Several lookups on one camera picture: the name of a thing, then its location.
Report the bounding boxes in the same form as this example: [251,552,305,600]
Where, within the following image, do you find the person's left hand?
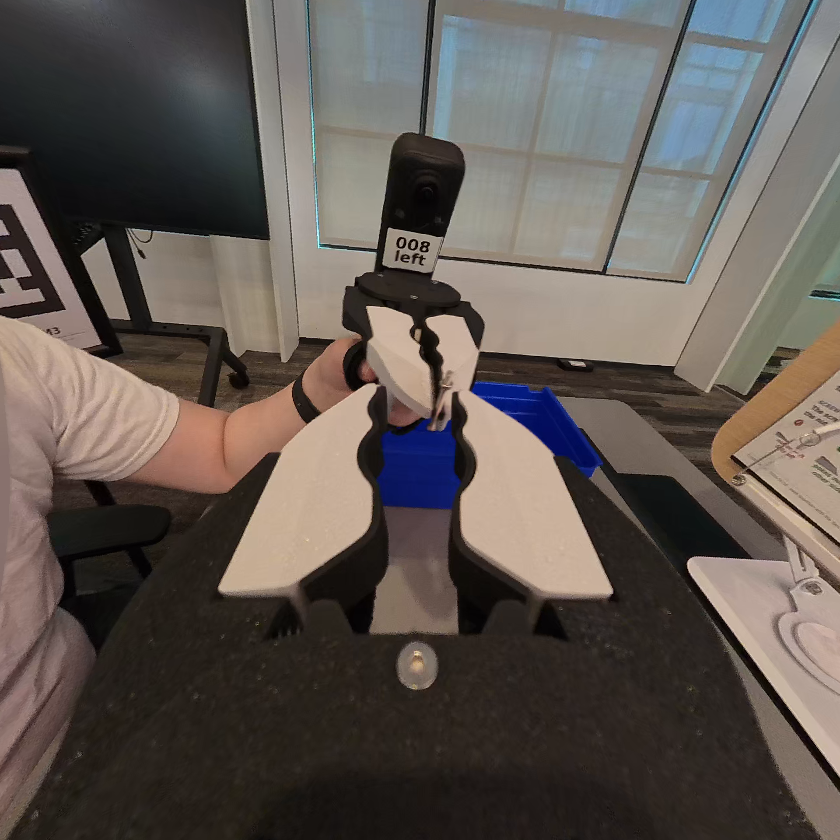
[306,336,433,429]

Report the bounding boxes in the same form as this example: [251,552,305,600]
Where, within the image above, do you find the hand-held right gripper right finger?
[450,391,616,619]

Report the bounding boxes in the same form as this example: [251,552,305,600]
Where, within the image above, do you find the black wristband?
[291,370,324,425]

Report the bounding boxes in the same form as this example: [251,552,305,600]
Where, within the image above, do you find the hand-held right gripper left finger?
[217,385,391,610]

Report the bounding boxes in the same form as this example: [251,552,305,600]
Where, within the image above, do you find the white stand base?
[686,472,840,698]

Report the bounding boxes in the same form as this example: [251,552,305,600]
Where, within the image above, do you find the large black monitor screen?
[0,0,271,241]

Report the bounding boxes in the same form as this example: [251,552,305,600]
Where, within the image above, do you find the blue plastic bin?
[381,382,603,508]

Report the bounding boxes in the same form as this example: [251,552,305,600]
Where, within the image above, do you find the black monitor stand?
[66,222,252,408]

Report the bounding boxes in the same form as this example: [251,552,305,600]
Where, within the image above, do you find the printed instruction sheet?
[731,370,840,547]

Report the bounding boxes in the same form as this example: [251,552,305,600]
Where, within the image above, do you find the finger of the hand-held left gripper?
[365,305,437,416]
[425,314,480,394]

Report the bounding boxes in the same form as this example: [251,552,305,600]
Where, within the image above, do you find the person's left forearm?
[134,386,304,494]

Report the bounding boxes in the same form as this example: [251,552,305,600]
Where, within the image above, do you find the large gridded window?
[307,0,816,284]

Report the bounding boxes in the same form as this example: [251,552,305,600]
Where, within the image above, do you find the person's white shirt torso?
[0,315,182,818]

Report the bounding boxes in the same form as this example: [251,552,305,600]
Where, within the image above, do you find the black office chair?
[49,481,173,599]

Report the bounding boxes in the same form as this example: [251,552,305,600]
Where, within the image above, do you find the framed marker sign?
[0,146,124,359]

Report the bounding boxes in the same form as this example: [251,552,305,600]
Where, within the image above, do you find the black table mat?
[602,471,746,560]

